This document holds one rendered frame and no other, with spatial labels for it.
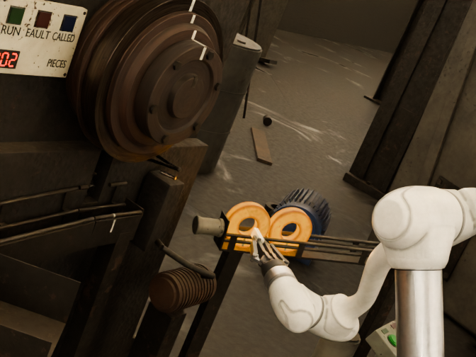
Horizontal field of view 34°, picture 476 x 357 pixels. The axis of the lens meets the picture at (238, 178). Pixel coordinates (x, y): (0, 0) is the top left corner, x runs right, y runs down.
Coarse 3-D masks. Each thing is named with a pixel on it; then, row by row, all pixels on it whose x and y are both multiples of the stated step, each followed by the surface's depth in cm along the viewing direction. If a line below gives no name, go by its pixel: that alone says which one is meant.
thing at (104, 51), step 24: (144, 0) 190; (168, 0) 189; (192, 0) 195; (120, 24) 185; (144, 24) 186; (216, 24) 208; (96, 48) 186; (120, 48) 183; (96, 72) 185; (96, 96) 185; (96, 120) 189
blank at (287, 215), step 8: (288, 208) 252; (296, 208) 253; (272, 216) 252; (280, 216) 250; (288, 216) 251; (296, 216) 252; (304, 216) 253; (272, 224) 251; (280, 224) 251; (296, 224) 257; (304, 224) 254; (272, 232) 252; (280, 232) 253; (296, 232) 257; (304, 232) 256; (296, 240) 256; (304, 240) 257; (280, 248) 255
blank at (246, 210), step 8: (232, 208) 246; (240, 208) 244; (248, 208) 245; (256, 208) 246; (232, 216) 244; (240, 216) 245; (248, 216) 246; (256, 216) 247; (264, 216) 248; (232, 224) 246; (256, 224) 250; (264, 224) 249; (232, 232) 247; (240, 232) 249; (248, 232) 251; (264, 232) 251; (248, 240) 250
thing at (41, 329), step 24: (0, 264) 172; (24, 264) 172; (0, 288) 174; (24, 288) 174; (48, 288) 174; (72, 288) 173; (0, 312) 171; (24, 312) 174; (48, 312) 176; (0, 336) 148; (24, 336) 148; (48, 336) 170
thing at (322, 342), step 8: (320, 344) 249; (328, 344) 246; (336, 344) 244; (344, 344) 244; (352, 344) 244; (320, 352) 248; (328, 352) 246; (336, 352) 245; (344, 352) 245; (352, 352) 246
